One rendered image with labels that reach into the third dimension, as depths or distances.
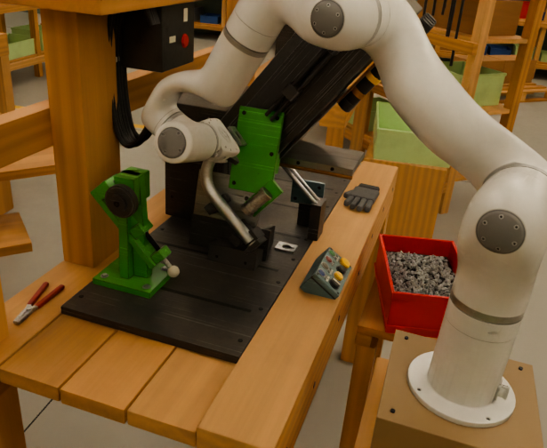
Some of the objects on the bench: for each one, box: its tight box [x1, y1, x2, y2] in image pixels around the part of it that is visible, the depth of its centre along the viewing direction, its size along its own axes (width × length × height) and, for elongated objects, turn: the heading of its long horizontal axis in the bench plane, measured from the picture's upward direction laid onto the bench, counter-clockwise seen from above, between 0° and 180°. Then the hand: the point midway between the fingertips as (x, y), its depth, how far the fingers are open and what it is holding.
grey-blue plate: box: [291, 179, 326, 227], centre depth 169 cm, size 10×2×14 cm, turn 63°
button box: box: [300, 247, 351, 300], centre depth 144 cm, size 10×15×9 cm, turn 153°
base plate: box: [60, 166, 351, 364], centre depth 169 cm, size 42×110×2 cm, turn 153°
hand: (229, 140), depth 144 cm, fingers closed on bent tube, 3 cm apart
